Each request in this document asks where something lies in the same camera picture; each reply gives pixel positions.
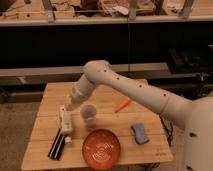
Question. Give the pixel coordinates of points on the clear plastic bottle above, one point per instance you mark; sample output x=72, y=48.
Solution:
x=65, y=123

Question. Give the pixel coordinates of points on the wooden table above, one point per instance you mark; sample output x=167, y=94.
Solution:
x=105, y=99

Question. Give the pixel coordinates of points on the black striped box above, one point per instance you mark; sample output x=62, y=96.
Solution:
x=57, y=147

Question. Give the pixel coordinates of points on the orange carrot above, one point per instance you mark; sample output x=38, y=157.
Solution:
x=122, y=105

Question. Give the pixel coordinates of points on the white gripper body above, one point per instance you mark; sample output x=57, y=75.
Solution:
x=73, y=100

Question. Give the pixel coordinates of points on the blue grey sponge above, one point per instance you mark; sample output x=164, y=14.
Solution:
x=139, y=133

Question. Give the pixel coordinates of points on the orange bowl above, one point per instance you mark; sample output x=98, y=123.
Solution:
x=101, y=149

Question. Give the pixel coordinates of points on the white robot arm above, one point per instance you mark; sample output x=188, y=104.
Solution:
x=194, y=117

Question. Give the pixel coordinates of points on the wooden shelf with clutter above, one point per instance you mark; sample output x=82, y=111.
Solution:
x=95, y=12

